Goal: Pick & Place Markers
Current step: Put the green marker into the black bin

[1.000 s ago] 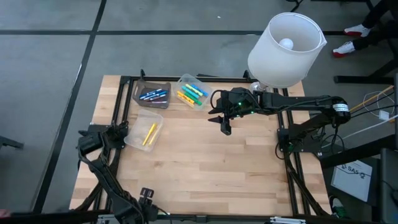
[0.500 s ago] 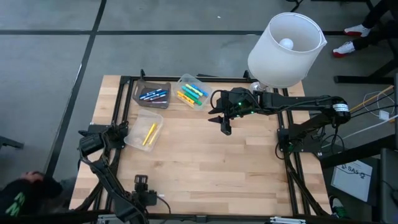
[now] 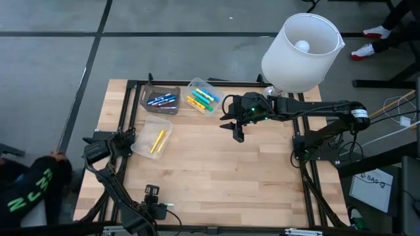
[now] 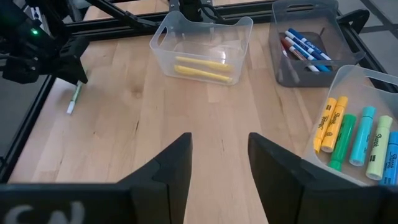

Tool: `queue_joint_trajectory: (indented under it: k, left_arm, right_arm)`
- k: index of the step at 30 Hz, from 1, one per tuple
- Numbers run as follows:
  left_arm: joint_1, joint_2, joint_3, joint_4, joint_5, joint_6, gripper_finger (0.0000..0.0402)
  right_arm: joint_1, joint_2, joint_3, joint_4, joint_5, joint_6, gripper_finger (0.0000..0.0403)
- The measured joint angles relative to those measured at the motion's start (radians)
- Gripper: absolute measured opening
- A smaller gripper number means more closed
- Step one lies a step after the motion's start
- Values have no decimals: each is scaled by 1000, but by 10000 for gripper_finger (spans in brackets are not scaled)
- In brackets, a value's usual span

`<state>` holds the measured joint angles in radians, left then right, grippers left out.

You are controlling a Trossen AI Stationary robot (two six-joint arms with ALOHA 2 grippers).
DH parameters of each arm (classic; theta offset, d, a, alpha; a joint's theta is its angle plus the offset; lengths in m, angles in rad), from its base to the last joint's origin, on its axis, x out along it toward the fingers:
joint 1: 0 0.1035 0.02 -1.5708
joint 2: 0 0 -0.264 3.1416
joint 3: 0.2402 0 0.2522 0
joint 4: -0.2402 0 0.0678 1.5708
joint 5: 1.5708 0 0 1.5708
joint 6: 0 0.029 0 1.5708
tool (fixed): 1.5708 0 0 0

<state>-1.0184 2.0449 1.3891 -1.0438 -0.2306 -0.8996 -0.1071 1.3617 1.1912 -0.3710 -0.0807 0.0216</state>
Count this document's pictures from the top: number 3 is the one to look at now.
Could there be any person's hand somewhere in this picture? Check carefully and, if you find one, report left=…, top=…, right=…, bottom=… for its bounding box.
left=49, top=151, right=68, bottom=162

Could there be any black aluminium table frame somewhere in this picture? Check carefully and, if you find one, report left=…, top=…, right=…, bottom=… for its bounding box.
left=73, top=72, right=350, bottom=230

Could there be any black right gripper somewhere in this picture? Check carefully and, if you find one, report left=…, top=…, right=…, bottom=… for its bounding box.
left=219, top=92, right=275, bottom=131

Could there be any person's shoe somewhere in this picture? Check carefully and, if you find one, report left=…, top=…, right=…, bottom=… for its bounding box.
left=362, top=25, right=393, bottom=40
left=350, top=43, right=376, bottom=62

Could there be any black chair leg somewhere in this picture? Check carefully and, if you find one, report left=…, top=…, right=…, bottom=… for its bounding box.
left=0, top=143, right=26, bottom=159

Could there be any orange-yellow highlighter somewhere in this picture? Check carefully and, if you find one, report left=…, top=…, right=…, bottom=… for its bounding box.
left=186, top=95, right=207, bottom=111
left=186, top=100, right=205, bottom=114

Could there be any brown translucent plastic bin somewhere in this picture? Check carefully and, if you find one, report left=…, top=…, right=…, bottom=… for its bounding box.
left=140, top=84, right=182, bottom=115

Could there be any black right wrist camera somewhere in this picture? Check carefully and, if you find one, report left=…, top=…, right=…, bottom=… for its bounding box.
left=232, top=121, right=245, bottom=144

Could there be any silver bracket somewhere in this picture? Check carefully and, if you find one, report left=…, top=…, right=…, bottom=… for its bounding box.
left=102, top=225, right=127, bottom=236
left=284, top=227, right=324, bottom=236

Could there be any person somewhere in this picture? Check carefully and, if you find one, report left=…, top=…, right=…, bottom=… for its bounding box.
left=0, top=152, right=74, bottom=230

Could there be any transparent plastic bin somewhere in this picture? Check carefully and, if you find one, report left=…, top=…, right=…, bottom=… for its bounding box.
left=130, top=114, right=174, bottom=161

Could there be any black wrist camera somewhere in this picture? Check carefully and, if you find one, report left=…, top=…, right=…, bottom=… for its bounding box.
left=144, top=184, right=161, bottom=198
left=232, top=121, right=245, bottom=144

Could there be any white printed sheet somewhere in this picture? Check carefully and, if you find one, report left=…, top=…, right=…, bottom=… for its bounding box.
left=348, top=167, right=394, bottom=214

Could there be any black desk frame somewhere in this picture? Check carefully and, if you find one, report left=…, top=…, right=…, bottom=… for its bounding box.
left=352, top=0, right=420, bottom=89

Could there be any yellow thin marker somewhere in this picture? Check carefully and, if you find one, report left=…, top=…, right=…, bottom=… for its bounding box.
left=150, top=129, right=167, bottom=155
left=156, top=133, right=171, bottom=155

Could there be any blue Sharpie highlighter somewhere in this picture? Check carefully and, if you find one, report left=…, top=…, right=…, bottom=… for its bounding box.
left=201, top=88, right=221, bottom=104

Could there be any person's leg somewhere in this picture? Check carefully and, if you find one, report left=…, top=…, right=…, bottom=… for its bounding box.
left=372, top=21, right=420, bottom=54
left=381, top=0, right=416, bottom=32

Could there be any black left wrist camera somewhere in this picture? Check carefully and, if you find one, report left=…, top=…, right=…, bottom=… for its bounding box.
left=144, top=184, right=161, bottom=198

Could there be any light green Sharpie highlighter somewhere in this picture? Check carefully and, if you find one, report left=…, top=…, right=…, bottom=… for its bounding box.
left=195, top=88, right=215, bottom=102

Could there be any frosted plastic bin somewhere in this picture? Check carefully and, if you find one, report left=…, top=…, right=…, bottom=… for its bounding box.
left=182, top=77, right=226, bottom=117

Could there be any teal highlighter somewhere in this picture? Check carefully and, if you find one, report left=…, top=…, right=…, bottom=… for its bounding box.
left=191, top=90, right=211, bottom=106

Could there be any yellow extension cable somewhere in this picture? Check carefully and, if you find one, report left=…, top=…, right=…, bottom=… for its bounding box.
left=369, top=88, right=420, bottom=119

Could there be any black metal stand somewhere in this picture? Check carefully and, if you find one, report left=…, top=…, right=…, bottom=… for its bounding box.
left=337, top=140, right=420, bottom=236

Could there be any white shade silver table lamp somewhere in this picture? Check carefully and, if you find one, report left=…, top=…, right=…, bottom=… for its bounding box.
left=261, top=12, right=346, bottom=99

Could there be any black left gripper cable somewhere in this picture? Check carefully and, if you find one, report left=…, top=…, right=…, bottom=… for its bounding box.
left=165, top=208, right=183, bottom=236

